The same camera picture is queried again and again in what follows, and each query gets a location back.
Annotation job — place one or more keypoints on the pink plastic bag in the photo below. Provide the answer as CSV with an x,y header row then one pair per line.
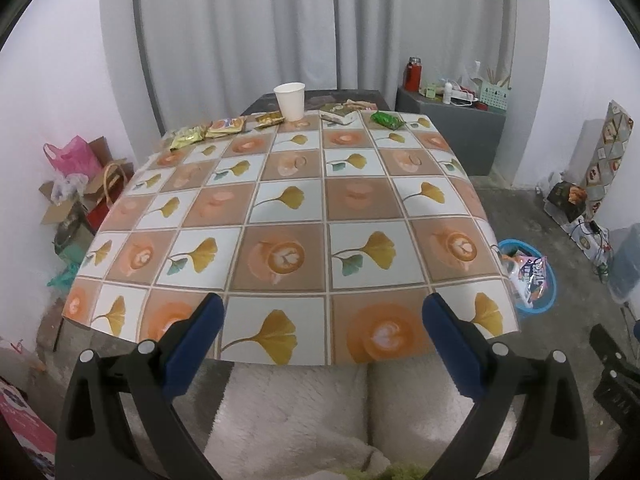
x,y
76,157

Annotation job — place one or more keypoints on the gold snack packet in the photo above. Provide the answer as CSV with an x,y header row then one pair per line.
x,y
187,136

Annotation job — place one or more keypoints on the pink blue snack bag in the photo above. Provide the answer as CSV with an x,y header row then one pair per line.
x,y
528,275

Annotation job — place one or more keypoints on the small white bottle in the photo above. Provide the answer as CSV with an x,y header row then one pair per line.
x,y
447,93

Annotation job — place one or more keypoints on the red gift bag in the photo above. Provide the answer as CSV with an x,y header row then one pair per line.
x,y
103,190

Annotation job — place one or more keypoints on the small green snack packet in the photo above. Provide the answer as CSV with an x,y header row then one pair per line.
x,y
387,120

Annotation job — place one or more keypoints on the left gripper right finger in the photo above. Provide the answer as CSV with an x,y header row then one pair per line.
x,y
550,439

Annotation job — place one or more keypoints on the white paper cup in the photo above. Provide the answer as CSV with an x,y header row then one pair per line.
x,y
291,100

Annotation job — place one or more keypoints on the grey curtain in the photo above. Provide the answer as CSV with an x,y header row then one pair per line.
x,y
173,62

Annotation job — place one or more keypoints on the mint green desk calendar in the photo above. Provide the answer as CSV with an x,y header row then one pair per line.
x,y
494,95

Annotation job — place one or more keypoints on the grey cabinet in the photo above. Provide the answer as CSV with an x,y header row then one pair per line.
x,y
473,134

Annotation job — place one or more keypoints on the red thermos bottle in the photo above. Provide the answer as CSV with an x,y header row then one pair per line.
x,y
413,72

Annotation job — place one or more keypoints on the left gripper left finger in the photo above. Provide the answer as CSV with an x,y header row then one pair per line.
x,y
95,440

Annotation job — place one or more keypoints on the orange snack packet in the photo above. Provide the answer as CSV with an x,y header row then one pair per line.
x,y
225,127

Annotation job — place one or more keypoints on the patterned tablecloth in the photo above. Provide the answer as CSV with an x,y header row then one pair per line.
x,y
321,240

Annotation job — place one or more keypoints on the blue mesh trash bin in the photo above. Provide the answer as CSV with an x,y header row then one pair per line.
x,y
508,247

